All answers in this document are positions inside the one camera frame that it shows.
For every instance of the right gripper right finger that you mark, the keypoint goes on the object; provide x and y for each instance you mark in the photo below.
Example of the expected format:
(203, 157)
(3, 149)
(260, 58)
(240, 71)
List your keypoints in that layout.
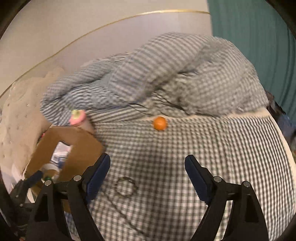
(246, 219)

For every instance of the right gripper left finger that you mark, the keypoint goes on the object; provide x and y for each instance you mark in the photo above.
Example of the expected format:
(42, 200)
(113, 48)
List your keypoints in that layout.
(47, 219)

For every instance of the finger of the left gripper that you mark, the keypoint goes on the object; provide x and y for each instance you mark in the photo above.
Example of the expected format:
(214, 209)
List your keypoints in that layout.
(35, 178)

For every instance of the blue tissue pack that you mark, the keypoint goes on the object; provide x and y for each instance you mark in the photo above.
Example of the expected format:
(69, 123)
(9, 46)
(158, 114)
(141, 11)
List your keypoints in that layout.
(60, 154)

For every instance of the white tape roll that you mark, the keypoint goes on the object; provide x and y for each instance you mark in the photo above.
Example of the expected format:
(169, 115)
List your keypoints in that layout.
(50, 172)

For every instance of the brown cardboard box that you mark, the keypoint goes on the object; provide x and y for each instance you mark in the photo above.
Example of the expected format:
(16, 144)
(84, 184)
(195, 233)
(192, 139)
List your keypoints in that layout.
(86, 150)

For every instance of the beige tufted headboard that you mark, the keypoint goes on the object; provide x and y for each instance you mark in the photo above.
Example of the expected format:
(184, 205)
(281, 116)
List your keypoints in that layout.
(22, 122)

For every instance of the grey checked bed sheet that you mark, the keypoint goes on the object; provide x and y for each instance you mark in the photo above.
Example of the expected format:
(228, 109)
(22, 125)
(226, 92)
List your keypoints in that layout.
(148, 195)

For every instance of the pink lidded cup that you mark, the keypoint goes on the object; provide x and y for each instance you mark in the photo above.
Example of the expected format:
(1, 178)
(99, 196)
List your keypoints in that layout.
(79, 119)

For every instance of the orange mandarin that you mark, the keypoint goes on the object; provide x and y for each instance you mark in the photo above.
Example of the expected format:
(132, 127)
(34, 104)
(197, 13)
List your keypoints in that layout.
(160, 123)

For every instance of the dark floral fabric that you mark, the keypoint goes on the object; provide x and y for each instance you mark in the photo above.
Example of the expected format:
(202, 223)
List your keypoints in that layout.
(273, 107)

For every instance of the grey checked duvet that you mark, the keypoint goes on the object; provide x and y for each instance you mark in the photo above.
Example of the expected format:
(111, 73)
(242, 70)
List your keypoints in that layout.
(174, 74)

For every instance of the teal curtain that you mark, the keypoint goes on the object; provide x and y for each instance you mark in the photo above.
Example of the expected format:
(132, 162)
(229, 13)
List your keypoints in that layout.
(260, 33)

